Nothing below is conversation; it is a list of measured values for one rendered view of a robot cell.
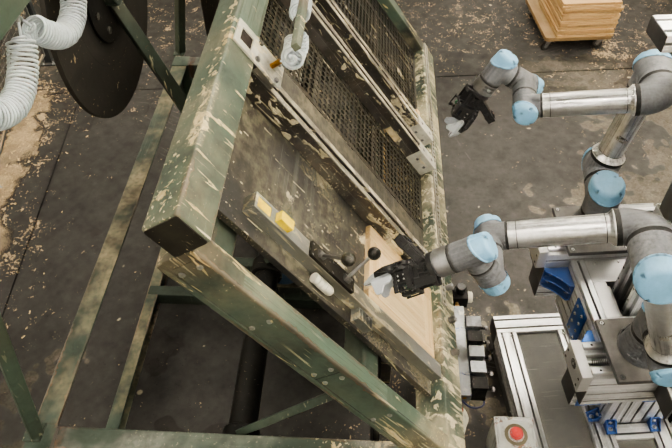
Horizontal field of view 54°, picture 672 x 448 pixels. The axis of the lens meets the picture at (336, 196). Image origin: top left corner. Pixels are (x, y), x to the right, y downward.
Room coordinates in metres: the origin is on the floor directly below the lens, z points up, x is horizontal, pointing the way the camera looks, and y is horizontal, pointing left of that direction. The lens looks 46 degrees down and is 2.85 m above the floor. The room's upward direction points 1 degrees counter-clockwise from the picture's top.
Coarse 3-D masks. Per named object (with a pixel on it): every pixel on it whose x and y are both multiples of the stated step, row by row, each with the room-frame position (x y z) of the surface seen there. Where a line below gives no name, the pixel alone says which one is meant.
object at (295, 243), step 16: (256, 192) 1.14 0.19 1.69; (256, 208) 1.10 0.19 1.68; (272, 208) 1.14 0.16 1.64; (256, 224) 1.10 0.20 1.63; (272, 224) 1.10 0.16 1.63; (288, 240) 1.09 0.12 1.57; (304, 240) 1.13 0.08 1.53; (304, 256) 1.09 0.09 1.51; (320, 272) 1.09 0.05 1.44; (336, 288) 1.09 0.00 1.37; (352, 304) 1.08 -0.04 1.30; (368, 304) 1.10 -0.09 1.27; (384, 320) 1.09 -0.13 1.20; (384, 336) 1.08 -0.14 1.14; (400, 336) 1.09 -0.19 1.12; (400, 352) 1.07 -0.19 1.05; (416, 352) 1.08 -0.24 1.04; (432, 368) 1.07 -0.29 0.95
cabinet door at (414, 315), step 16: (368, 240) 1.38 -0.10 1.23; (384, 240) 1.43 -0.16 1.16; (384, 256) 1.37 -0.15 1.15; (368, 272) 1.25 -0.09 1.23; (368, 288) 1.19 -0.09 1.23; (384, 304) 1.18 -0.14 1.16; (400, 304) 1.24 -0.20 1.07; (416, 304) 1.30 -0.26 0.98; (400, 320) 1.17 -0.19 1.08; (416, 320) 1.23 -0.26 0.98; (416, 336) 1.16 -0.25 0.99; (432, 336) 1.22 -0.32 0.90; (432, 352) 1.16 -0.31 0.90
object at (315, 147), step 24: (240, 24) 1.53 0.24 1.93; (240, 48) 1.46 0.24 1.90; (264, 48) 1.54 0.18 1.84; (264, 72) 1.45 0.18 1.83; (264, 96) 1.47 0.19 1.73; (288, 96) 1.52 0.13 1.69; (288, 120) 1.47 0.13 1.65; (312, 144) 1.47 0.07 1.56; (336, 168) 1.46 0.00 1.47; (360, 192) 1.46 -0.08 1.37; (360, 216) 1.46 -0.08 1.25; (384, 216) 1.45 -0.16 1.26
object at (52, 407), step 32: (192, 64) 3.01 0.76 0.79; (160, 96) 2.74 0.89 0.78; (160, 128) 2.49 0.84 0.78; (128, 192) 2.05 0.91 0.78; (128, 224) 1.87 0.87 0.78; (96, 288) 1.54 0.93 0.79; (288, 288) 1.89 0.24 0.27; (64, 352) 1.26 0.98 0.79; (256, 352) 1.29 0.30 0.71; (64, 384) 1.13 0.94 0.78; (128, 384) 1.46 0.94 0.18; (256, 384) 1.17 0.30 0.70; (128, 416) 1.35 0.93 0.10; (256, 416) 1.06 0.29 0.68
